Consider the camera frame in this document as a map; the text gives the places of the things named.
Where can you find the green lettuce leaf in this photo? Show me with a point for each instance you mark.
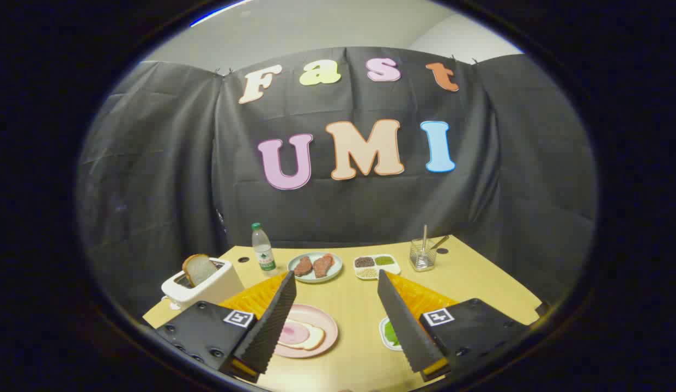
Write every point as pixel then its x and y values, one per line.
pixel 391 333

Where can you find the black backdrop cloth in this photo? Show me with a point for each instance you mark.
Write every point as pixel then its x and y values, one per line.
pixel 370 207

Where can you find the clear glass cup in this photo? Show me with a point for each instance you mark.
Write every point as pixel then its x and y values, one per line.
pixel 423 258

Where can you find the pink ham slice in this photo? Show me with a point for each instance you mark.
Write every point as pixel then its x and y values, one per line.
pixel 291 332

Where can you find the pale teal plate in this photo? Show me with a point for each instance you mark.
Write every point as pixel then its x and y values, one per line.
pixel 316 279

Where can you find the white divided grain dish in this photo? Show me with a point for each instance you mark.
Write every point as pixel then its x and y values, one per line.
pixel 389 269

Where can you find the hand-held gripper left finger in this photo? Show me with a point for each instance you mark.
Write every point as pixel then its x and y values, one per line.
pixel 272 326

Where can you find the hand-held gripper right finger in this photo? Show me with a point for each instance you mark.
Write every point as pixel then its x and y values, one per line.
pixel 406 326

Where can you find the white square plate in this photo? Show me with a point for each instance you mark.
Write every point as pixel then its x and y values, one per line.
pixel 383 326

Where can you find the brown meat piece orange edge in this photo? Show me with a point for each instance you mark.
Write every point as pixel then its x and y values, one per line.
pixel 322 265

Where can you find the thin metal stick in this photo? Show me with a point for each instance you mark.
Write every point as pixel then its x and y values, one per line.
pixel 424 237

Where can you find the toast bread slice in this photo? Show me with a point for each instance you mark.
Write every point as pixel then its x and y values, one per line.
pixel 200 269

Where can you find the clear water bottle green cap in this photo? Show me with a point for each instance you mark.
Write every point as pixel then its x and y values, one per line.
pixel 263 253

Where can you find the pink plate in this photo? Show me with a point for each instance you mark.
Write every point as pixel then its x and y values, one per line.
pixel 321 321

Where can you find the white toaster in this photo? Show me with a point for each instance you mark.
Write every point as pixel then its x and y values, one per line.
pixel 212 286

